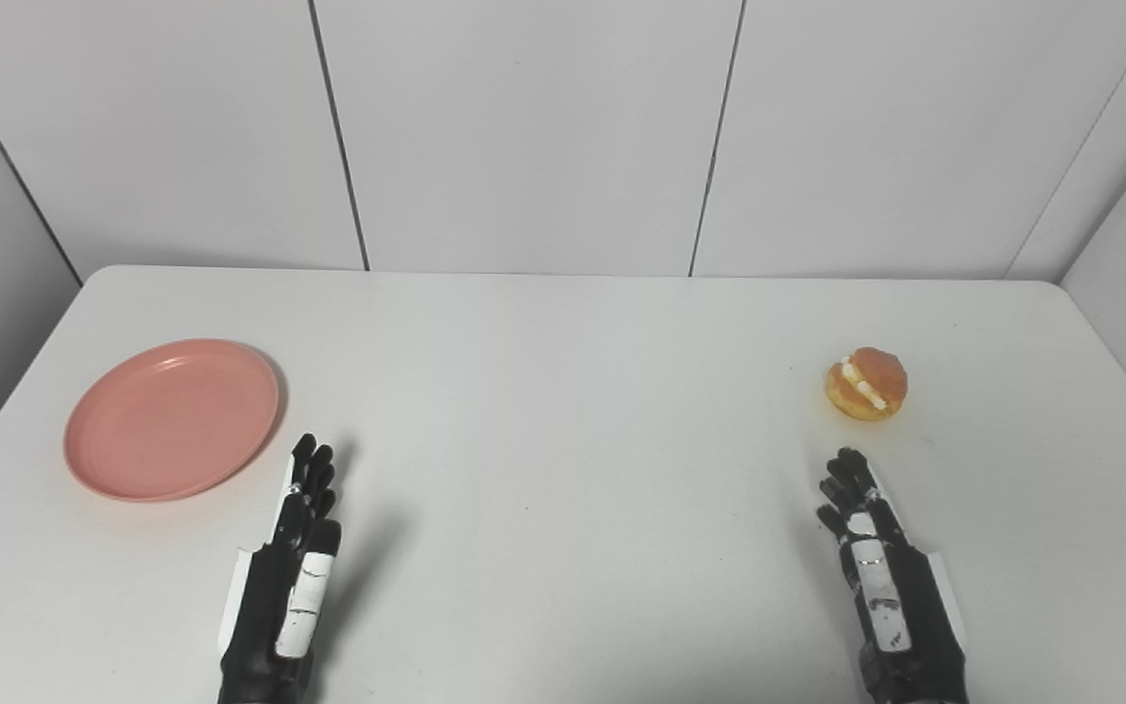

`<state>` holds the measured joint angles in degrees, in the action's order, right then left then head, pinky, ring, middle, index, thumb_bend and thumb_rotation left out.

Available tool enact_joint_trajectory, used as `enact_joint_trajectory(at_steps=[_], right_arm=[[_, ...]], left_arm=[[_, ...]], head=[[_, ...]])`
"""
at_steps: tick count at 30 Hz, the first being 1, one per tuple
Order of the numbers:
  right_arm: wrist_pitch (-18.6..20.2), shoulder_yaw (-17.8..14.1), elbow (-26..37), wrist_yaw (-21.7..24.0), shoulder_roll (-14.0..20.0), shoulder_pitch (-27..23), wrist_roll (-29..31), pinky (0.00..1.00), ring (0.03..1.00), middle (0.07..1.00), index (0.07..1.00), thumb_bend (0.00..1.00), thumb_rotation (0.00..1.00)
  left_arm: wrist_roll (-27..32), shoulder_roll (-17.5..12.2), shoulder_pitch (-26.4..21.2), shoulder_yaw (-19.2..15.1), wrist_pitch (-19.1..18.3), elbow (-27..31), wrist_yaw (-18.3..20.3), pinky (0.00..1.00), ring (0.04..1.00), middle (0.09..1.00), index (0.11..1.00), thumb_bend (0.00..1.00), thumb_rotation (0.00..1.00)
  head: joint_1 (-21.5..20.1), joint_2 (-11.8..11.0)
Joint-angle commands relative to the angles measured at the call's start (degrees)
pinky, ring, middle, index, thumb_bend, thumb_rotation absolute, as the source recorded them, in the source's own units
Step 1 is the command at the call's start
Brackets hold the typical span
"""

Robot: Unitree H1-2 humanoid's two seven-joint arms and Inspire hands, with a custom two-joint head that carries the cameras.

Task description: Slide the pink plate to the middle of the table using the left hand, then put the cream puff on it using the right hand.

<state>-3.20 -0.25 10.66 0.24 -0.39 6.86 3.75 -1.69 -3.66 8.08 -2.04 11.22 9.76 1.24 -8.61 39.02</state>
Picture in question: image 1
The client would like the pink round plate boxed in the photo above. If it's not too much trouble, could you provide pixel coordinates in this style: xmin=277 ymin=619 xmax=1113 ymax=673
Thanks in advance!
xmin=64 ymin=339 xmax=282 ymax=504

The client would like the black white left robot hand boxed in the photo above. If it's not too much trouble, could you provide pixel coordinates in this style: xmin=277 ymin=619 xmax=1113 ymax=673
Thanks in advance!
xmin=217 ymin=433 xmax=343 ymax=704

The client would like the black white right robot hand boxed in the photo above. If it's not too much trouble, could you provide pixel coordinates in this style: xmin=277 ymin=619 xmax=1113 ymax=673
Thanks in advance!
xmin=815 ymin=448 xmax=971 ymax=704

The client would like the cream puff pastry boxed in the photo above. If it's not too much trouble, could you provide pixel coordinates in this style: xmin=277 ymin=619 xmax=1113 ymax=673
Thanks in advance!
xmin=825 ymin=347 xmax=909 ymax=422

